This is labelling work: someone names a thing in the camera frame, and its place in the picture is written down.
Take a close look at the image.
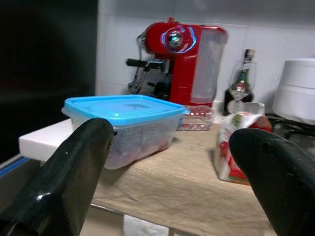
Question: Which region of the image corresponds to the small fridge body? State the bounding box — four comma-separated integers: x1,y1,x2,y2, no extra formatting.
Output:
0,0,99,173

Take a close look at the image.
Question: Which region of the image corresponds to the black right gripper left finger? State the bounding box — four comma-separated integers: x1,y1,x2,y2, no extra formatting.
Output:
0,118,116,236

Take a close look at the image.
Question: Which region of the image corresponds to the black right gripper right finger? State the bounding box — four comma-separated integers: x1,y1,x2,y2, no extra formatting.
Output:
228,127,315,236

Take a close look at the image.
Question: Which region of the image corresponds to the dark corked glass bottle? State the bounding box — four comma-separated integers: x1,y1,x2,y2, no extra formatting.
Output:
222,48,256,116

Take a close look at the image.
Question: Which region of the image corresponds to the black gas stove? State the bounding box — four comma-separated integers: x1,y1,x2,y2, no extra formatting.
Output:
265,113,315,158

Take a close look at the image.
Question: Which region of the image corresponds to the red espresso machine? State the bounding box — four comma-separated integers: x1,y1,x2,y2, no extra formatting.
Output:
125,17,229,109

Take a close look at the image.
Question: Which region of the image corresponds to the white rice cooker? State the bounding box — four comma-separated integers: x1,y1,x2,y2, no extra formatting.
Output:
272,58,315,126

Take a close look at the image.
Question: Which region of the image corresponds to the beige woven mat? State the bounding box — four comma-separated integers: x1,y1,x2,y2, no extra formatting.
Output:
91,122,279,236

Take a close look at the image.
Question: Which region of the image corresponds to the white kitchen counter unit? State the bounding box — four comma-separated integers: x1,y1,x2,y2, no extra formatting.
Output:
18,100,222,236

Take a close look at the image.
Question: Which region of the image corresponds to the clear container with blue lid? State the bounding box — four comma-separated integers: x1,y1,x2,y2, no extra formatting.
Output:
61,94,190,170

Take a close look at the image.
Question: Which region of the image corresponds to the clear plastic water bottle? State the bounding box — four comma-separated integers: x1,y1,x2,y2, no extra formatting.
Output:
177,104,215,132

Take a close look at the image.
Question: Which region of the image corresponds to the clear wine glass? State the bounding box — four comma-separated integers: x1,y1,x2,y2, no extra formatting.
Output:
227,60,258,114

